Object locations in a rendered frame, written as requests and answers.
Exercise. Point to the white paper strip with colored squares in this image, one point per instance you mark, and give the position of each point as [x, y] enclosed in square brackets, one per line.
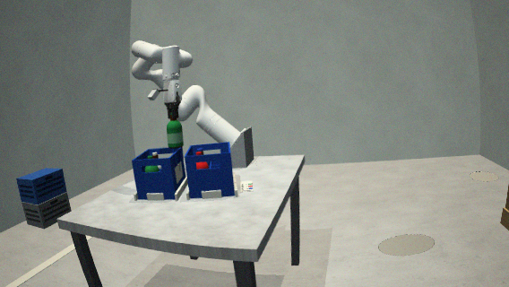
[246, 186]

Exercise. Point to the blue crate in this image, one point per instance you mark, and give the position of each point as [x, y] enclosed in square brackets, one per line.
[167, 181]
[218, 178]

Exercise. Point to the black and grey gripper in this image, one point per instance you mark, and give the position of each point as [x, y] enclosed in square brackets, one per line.
[172, 96]

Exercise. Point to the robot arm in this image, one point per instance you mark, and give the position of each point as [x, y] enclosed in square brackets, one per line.
[172, 59]

